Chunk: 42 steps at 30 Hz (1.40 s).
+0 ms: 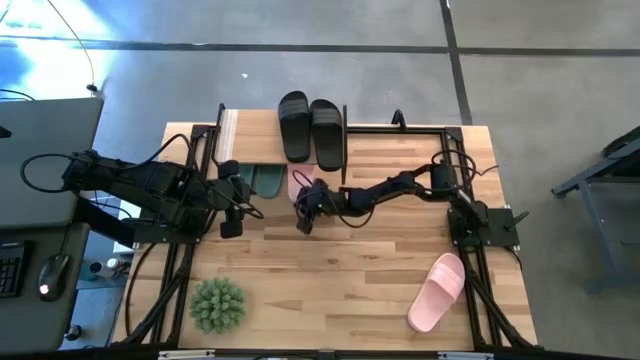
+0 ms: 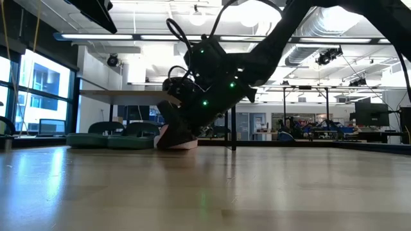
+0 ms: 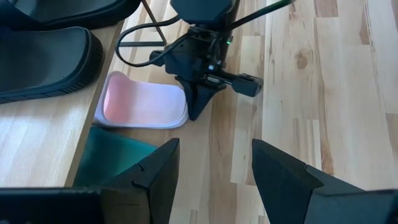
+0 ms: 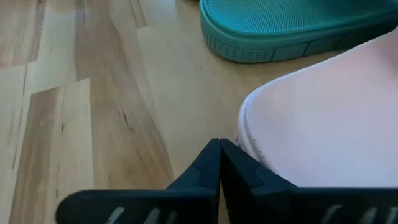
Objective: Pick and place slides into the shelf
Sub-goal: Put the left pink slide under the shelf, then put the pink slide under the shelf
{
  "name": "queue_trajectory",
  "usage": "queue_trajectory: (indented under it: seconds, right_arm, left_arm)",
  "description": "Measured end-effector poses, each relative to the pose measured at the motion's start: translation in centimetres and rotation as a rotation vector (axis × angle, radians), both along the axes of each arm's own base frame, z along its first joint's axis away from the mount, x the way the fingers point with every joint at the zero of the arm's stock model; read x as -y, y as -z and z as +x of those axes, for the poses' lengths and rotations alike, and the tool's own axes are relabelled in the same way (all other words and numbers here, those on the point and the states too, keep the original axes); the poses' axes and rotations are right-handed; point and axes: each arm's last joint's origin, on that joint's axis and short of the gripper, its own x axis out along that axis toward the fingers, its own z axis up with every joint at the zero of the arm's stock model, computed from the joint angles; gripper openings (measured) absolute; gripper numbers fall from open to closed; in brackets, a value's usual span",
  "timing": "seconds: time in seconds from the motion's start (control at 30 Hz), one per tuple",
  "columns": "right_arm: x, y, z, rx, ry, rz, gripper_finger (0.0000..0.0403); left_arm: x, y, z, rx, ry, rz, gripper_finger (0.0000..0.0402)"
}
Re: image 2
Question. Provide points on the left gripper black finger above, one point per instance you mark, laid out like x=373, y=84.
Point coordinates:
x=96, y=11

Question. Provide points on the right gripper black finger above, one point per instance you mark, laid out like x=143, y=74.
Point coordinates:
x=175, y=128

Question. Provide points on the pink foam slide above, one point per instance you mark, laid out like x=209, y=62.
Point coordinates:
x=184, y=146

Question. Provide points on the teal foam slide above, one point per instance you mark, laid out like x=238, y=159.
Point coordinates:
x=86, y=141
x=131, y=143

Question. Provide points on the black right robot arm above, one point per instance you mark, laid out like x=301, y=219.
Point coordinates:
x=273, y=41

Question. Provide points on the overhead light bar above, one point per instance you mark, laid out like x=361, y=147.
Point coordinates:
x=137, y=37

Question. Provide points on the round black ceiling spotlight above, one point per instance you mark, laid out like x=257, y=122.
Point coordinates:
x=112, y=60

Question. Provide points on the large glass window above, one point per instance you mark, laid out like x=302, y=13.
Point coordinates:
x=45, y=73

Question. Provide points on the open laptop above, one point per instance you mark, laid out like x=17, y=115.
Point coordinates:
x=52, y=127

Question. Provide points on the black office chair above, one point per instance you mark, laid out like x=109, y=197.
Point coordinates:
x=9, y=123

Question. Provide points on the black monitor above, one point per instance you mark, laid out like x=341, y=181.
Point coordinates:
x=406, y=125
x=372, y=114

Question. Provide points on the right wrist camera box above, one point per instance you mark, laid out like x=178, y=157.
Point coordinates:
x=178, y=88

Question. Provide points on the black metal workstation frame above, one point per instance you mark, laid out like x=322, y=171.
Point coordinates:
x=284, y=102

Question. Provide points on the black ceiling camera cluster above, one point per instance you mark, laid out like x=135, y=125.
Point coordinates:
x=327, y=57
x=358, y=82

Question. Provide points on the silver ventilation duct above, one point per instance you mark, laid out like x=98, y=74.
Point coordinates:
x=321, y=25

